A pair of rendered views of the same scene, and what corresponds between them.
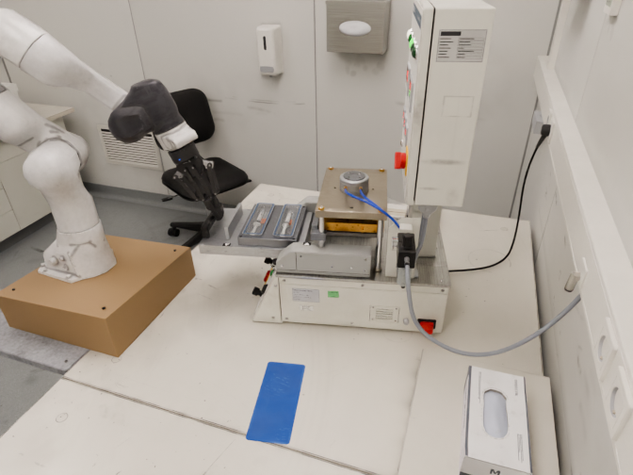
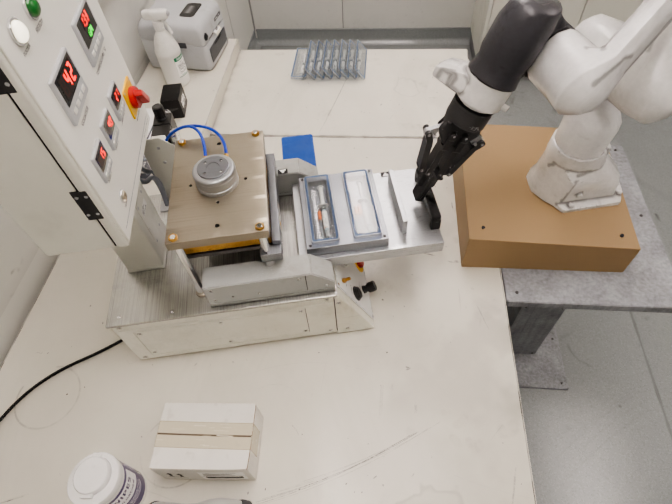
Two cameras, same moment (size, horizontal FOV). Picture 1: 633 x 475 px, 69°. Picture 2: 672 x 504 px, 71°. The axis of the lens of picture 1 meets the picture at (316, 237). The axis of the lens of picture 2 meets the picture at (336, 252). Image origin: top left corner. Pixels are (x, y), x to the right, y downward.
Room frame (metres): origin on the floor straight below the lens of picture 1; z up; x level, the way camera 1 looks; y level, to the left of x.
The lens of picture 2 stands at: (1.82, -0.03, 1.74)
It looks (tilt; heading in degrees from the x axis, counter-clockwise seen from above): 54 degrees down; 169
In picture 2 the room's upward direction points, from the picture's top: 5 degrees counter-clockwise
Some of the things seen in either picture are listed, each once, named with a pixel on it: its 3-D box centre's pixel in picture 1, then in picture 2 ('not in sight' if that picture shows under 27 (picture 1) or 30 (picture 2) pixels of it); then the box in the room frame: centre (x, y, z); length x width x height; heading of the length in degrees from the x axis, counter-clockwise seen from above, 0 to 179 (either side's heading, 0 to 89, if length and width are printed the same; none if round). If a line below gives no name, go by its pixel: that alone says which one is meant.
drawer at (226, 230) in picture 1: (258, 227); (363, 211); (1.17, 0.17, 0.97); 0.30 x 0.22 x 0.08; 82
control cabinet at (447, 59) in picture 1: (425, 140); (88, 135); (1.11, -0.28, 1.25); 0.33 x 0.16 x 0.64; 172
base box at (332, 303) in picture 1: (348, 272); (250, 258); (1.12, -0.10, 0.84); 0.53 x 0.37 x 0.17; 82
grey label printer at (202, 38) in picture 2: not in sight; (185, 33); (0.11, -0.16, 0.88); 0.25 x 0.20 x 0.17; 64
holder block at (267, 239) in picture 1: (274, 224); (341, 210); (1.17, 0.12, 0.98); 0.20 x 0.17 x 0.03; 172
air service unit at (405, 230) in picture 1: (402, 255); (170, 139); (0.90, -0.20, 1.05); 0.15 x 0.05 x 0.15; 172
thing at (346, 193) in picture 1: (365, 200); (205, 186); (1.11, -0.13, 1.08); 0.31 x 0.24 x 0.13; 172
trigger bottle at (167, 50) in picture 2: not in sight; (167, 48); (0.27, -0.22, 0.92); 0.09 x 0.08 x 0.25; 73
